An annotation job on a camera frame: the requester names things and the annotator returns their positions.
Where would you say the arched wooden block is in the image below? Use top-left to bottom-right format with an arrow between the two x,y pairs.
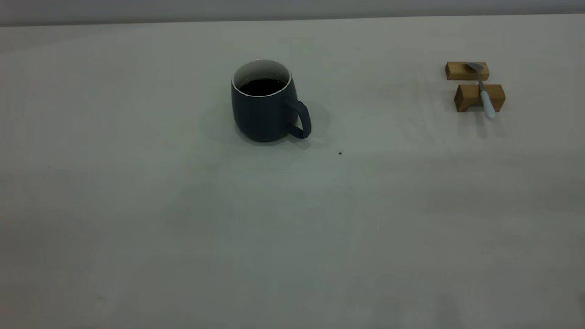
454,84 -> 506,113

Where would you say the dark grey ceramic mug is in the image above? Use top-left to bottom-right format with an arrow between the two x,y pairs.
231,59 -> 312,143

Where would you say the flat rectangular wooden block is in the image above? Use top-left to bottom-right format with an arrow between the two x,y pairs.
445,61 -> 490,81

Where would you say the metal spoon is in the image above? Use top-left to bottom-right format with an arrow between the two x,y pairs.
466,62 -> 496,120

